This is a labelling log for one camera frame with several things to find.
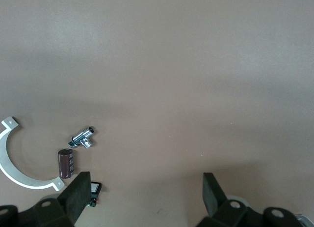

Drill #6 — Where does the chrome valve fitting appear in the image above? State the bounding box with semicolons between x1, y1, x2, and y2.
68;126;96;150

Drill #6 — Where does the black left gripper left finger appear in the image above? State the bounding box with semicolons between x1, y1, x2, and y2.
31;171;92;227

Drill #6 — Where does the white half ring clamp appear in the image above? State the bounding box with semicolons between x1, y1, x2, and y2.
0;116;66;192

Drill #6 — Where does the brown cylindrical capacitor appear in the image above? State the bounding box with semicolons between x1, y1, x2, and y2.
57;148;75;180

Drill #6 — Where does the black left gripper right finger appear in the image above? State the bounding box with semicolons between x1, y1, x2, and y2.
202;172;248;227

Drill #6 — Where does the white rectangular push button switch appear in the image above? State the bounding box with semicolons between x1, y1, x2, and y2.
86;181;102;209

